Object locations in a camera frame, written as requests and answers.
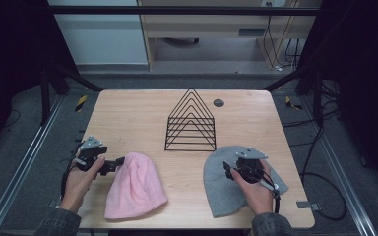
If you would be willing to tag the person's left hand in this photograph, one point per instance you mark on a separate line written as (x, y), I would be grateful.
(78, 183)

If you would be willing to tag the dark round table grommet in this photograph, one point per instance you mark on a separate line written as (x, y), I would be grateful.
(219, 103)

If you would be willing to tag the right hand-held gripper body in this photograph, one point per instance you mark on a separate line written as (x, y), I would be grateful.
(249, 168)

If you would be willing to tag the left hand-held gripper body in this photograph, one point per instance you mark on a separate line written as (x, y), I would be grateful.
(90, 152)

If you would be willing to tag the black horizontal frame bar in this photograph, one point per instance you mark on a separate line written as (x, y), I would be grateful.
(177, 10)

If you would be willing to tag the aluminium rail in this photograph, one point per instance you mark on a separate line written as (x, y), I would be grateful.
(23, 167)
(341, 170)

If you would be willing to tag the black curtain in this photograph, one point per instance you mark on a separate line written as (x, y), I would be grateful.
(10, 65)
(364, 82)

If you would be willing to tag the black frame strut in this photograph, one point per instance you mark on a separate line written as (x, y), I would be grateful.
(317, 95)
(45, 98)

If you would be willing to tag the person's right hand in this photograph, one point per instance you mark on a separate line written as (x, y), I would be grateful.
(257, 195)

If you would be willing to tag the grey knitted beanie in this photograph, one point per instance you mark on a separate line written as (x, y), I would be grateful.
(220, 193)

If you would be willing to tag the pink knitted beanie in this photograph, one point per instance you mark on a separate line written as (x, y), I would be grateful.
(134, 190)

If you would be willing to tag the white cabinet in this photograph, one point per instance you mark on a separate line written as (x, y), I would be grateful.
(101, 39)

